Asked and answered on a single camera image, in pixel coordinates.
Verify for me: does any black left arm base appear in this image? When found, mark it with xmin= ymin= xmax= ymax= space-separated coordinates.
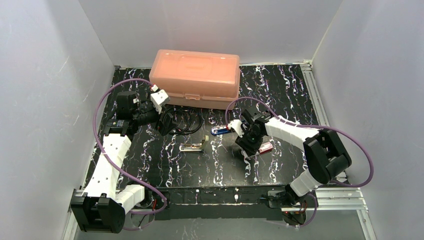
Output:
xmin=116 ymin=185 xmax=168 ymax=212

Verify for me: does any black marble pattern mat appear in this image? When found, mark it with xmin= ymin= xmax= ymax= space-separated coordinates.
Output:
xmin=122 ymin=64 xmax=319 ymax=188

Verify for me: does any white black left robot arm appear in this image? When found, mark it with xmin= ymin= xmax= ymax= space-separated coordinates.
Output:
xmin=70 ymin=90 xmax=170 ymax=234

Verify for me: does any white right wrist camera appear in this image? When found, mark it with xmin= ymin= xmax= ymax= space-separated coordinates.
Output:
xmin=227 ymin=119 xmax=244 ymax=138

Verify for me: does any pink translucent plastic storage box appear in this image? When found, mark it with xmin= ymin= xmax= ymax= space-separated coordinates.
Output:
xmin=149 ymin=49 xmax=241 ymax=110

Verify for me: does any aluminium frame rail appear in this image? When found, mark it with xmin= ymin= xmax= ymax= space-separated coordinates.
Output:
xmin=68 ymin=188 xmax=369 ymax=213
xmin=300 ymin=60 xmax=329 ymax=126

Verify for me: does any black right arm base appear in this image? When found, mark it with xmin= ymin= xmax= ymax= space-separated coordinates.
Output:
xmin=265 ymin=189 xmax=317 ymax=211

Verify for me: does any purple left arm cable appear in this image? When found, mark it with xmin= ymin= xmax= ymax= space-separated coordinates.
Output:
xmin=92 ymin=78 xmax=169 ymax=232

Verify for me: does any aluminium front frame rail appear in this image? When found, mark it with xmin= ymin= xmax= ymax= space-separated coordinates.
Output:
xmin=68 ymin=188 xmax=369 ymax=213

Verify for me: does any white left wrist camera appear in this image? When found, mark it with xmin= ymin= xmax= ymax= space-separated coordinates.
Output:
xmin=150 ymin=84 xmax=171 ymax=114

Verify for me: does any coiled black usb cable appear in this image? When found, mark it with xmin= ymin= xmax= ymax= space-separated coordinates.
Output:
xmin=163 ymin=106 xmax=204 ymax=136

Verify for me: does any red white staple box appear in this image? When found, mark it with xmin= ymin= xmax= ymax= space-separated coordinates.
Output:
xmin=258 ymin=142 xmax=274 ymax=155

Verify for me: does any aluminium right frame rail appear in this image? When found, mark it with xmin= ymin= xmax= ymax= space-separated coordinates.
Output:
xmin=300 ymin=60 xmax=329 ymax=126

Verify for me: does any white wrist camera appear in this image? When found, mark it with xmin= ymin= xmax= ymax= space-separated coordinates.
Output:
xmin=150 ymin=84 xmax=171 ymax=114
xmin=227 ymin=119 xmax=244 ymax=138

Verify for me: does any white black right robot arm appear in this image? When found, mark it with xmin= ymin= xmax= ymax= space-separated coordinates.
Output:
xmin=227 ymin=109 xmax=352 ymax=199

